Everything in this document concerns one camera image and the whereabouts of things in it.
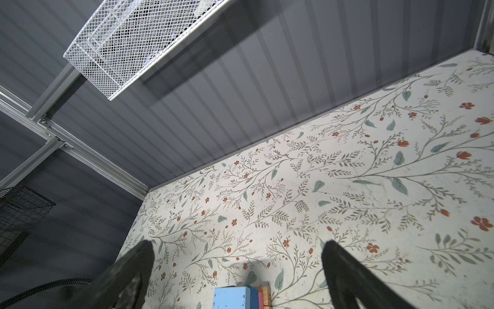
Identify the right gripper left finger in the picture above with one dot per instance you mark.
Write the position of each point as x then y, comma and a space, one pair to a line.
122, 285

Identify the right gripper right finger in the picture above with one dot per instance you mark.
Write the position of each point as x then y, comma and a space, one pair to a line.
350, 283

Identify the natural wood block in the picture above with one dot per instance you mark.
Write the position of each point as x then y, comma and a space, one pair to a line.
267, 298

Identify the dark blue cube front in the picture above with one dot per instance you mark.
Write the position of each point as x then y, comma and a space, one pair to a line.
254, 298

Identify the light blue rectangular block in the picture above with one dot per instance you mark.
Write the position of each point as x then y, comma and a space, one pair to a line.
231, 298

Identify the pink rectangular block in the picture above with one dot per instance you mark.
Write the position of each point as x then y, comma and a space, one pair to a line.
261, 300

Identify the black wire basket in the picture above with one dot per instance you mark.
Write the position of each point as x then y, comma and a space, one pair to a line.
22, 209

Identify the white wire basket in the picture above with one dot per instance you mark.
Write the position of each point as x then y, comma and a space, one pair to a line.
123, 40

